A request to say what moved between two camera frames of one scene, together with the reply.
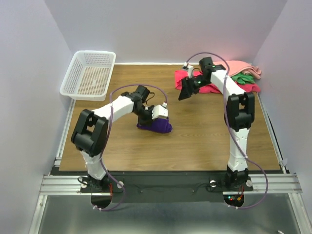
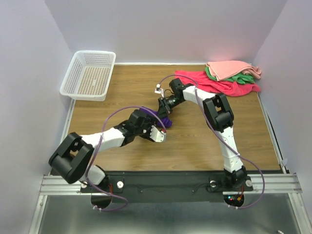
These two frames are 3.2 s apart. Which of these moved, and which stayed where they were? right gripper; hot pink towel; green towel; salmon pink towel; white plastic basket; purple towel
Moved: right gripper; purple towel
Stayed: green towel; white plastic basket; hot pink towel; salmon pink towel
